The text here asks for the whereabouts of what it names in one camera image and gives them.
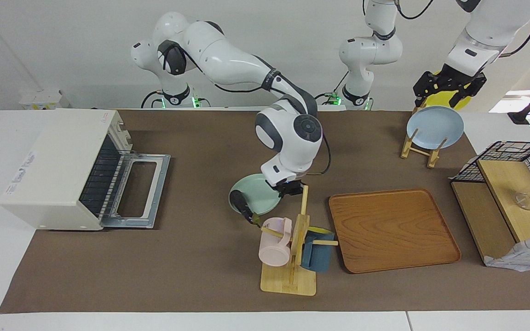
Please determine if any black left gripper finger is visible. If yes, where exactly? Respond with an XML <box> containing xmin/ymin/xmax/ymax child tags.
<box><xmin>449</xmin><ymin>76</ymin><xmax>487</xmax><ymax>108</ymax></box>
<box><xmin>413</xmin><ymin>72</ymin><xmax>440</xmax><ymax>108</ymax></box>

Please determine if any brown table mat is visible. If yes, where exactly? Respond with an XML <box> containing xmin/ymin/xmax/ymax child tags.
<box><xmin>0</xmin><ymin>109</ymin><xmax>530</xmax><ymax>314</ymax></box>

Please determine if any white checked cloth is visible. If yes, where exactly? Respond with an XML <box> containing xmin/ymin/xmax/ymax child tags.
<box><xmin>484</xmin><ymin>234</ymin><xmax>530</xmax><ymax>272</ymax></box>

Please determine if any wooden plate rack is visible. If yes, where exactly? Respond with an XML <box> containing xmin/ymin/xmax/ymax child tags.
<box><xmin>400</xmin><ymin>106</ymin><xmax>448</xmax><ymax>169</ymax></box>

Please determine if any wooden tray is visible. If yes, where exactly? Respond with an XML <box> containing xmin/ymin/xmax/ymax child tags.
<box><xmin>328</xmin><ymin>188</ymin><xmax>461</xmax><ymax>274</ymax></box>

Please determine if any mint green plate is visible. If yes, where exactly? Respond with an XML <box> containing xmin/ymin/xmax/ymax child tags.
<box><xmin>228</xmin><ymin>173</ymin><xmax>289</xmax><ymax>217</ymax></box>

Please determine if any blue mug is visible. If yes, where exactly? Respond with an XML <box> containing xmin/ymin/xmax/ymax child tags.
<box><xmin>301</xmin><ymin>226</ymin><xmax>335</xmax><ymax>273</ymax></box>

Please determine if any light blue plate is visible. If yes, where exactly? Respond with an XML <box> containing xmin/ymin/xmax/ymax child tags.
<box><xmin>406</xmin><ymin>106</ymin><xmax>464</xmax><ymax>149</ymax></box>

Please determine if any white box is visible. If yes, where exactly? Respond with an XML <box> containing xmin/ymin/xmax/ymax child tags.
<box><xmin>19</xmin><ymin>89</ymin><xmax>70</xmax><ymax>110</ymax></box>

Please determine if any oven door with handle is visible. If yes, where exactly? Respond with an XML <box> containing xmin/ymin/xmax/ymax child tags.
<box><xmin>101</xmin><ymin>153</ymin><xmax>171</xmax><ymax>229</ymax></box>

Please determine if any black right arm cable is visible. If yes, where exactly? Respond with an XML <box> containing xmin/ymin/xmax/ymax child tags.
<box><xmin>304</xmin><ymin>132</ymin><xmax>332</xmax><ymax>176</ymax></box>

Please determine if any dark purple eggplant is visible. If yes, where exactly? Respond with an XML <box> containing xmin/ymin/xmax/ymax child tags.
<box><xmin>230</xmin><ymin>189</ymin><xmax>262</xmax><ymax>227</ymax></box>

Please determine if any yellow plate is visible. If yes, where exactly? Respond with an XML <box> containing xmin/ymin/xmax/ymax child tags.
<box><xmin>431</xmin><ymin>69</ymin><xmax>472</xmax><ymax>111</ymax></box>

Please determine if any metal oven rack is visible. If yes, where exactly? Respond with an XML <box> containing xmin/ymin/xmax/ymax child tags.
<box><xmin>80</xmin><ymin>136</ymin><xmax>124</xmax><ymax>217</ymax></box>

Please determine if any white toaster oven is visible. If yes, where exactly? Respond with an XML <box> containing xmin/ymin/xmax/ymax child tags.
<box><xmin>0</xmin><ymin>109</ymin><xmax>133</xmax><ymax>230</ymax></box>

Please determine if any pink mug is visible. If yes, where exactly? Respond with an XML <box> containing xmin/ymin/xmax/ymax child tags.
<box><xmin>259</xmin><ymin>217</ymin><xmax>293</xmax><ymax>267</ymax></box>

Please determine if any wooden mug stand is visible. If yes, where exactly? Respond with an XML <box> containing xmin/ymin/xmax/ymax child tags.
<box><xmin>260</xmin><ymin>185</ymin><xmax>339</xmax><ymax>296</ymax></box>

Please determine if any wooden two-tier shelf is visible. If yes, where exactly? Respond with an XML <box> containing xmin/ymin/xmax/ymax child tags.
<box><xmin>450</xmin><ymin>159</ymin><xmax>530</xmax><ymax>266</ymax></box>

